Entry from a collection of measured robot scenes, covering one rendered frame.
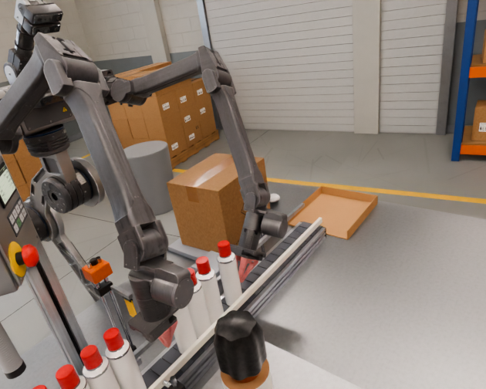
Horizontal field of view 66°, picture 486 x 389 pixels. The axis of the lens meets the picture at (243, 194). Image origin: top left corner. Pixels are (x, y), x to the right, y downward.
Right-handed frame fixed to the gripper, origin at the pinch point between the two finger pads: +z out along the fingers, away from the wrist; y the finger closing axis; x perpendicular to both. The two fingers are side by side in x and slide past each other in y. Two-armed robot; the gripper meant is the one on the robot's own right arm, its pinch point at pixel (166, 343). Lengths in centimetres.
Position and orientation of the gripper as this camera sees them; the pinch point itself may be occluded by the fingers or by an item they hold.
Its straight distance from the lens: 88.9
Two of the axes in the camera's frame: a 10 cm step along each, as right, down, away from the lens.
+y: 6.0, -4.4, 6.7
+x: -7.9, -1.7, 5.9
